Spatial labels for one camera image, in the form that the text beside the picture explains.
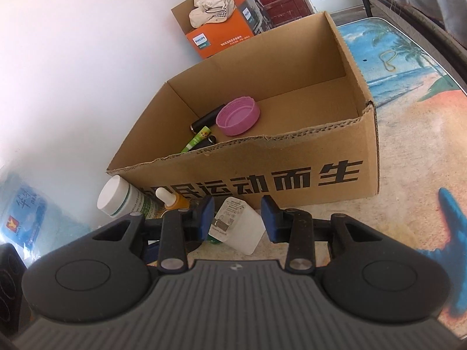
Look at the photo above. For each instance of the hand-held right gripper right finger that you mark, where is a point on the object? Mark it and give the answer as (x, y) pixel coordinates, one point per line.
(270, 218)

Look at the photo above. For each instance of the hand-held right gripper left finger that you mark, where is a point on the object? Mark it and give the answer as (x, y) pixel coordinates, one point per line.
(207, 218)

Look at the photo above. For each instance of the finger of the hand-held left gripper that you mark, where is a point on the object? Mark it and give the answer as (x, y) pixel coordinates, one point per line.
(153, 253)

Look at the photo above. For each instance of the white charger plug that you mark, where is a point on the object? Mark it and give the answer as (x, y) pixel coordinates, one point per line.
(240, 226)

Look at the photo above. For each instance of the green dropper bottle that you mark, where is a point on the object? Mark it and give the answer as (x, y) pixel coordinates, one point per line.
(177, 201)

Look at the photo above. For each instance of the large brown cardboard box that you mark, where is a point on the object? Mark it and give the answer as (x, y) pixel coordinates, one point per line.
(255, 160)

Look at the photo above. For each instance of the white pill bottle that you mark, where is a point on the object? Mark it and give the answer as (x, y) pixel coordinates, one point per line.
(120, 197)

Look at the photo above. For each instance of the black key fob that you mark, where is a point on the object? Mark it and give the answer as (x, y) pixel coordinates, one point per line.
(209, 140)

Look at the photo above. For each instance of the small green tube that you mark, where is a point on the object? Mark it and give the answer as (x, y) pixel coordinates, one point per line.
(199, 138)

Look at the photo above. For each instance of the black cylindrical tube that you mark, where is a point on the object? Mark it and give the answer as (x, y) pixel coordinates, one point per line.
(208, 118)

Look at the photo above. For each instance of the pink plastic lid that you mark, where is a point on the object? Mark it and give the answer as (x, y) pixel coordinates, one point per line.
(239, 116)

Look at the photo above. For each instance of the blue plastic bag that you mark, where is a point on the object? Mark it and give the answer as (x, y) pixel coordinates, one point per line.
(36, 211)

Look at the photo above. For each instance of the orange product box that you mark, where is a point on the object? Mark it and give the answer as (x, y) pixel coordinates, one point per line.
(226, 36)

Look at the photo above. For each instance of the rubber band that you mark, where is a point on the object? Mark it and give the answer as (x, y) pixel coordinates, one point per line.
(388, 60)

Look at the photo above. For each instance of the beige bucket hat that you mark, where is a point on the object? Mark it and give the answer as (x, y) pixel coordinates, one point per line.
(211, 3)

